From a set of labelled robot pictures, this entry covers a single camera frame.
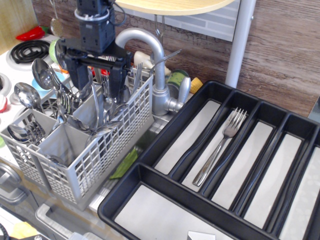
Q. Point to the large silver spoon upper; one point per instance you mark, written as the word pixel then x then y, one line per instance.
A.
pixel 63 47

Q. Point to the large silver spoon middle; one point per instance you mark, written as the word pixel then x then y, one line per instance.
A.
pixel 46 76

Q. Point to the silver kitchen faucet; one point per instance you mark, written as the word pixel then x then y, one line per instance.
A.
pixel 162 102

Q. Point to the green bowl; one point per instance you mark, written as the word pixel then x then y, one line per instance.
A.
pixel 53 50

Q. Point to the large silver spoon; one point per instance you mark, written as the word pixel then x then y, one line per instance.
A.
pixel 46 76
pixel 28 96
pixel 63 47

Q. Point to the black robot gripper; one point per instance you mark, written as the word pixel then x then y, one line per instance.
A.
pixel 96 46

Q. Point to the silver spoon centre basket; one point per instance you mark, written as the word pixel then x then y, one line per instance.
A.
pixel 85 92

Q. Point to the black cutlery tray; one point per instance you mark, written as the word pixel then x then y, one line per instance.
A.
pixel 264 184

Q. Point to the light wooden round shelf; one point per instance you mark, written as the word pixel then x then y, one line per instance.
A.
pixel 173 7

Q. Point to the white metal pole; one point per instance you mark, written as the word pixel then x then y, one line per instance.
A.
pixel 241 34

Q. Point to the green toy can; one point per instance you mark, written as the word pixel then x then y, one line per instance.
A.
pixel 176 77

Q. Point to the green toy leaf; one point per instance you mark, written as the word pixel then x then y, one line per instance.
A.
pixel 130 158

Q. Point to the black coil stove burner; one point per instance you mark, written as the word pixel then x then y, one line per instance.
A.
pixel 26 52

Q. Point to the blue bowl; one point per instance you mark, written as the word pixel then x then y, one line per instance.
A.
pixel 42 92

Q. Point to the grey plastic cutlery basket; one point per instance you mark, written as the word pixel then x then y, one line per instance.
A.
pixel 67 162

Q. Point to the silver spoon front left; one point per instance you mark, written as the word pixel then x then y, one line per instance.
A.
pixel 19 134

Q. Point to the red toy chili pepper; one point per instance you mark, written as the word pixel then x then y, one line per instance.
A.
pixel 34 34

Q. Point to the hanging round strainer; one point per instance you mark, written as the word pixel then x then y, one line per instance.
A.
pixel 56 26

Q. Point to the silver fork being moved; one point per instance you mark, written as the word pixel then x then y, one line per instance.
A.
pixel 109 104

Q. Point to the large silver spoon left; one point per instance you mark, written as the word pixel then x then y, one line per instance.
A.
pixel 28 96

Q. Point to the silver fork in tray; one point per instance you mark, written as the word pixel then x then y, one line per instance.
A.
pixel 231 128

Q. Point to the yellow toy corn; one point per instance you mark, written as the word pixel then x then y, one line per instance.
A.
pixel 196 84

